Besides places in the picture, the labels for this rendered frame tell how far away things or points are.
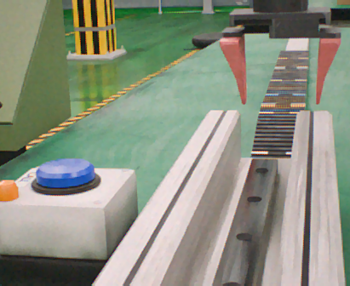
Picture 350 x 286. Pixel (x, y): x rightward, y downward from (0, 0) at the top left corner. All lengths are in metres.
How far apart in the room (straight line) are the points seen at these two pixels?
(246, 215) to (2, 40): 0.52
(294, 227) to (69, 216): 0.17
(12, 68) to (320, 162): 0.49
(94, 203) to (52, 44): 0.48
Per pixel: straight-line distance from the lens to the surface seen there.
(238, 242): 0.38
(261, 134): 0.72
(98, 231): 0.44
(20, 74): 0.82
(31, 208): 0.45
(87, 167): 0.47
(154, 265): 0.29
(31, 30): 0.86
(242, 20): 0.71
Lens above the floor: 0.99
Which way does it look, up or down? 15 degrees down
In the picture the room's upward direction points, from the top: 2 degrees counter-clockwise
